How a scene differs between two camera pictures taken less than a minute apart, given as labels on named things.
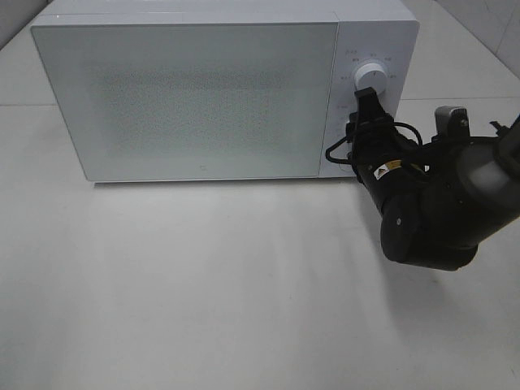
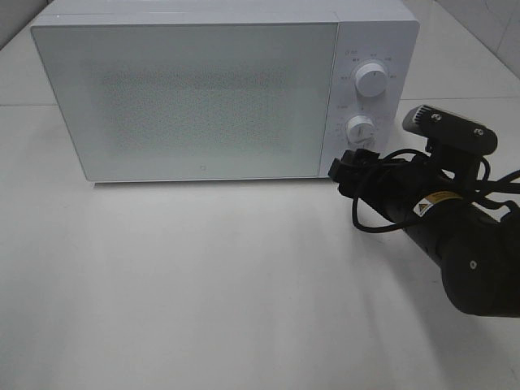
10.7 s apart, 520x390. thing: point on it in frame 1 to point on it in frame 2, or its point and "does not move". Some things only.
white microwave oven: (215, 90) does not move
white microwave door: (196, 101) does not move
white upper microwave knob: (370, 75) does not move
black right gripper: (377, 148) to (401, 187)
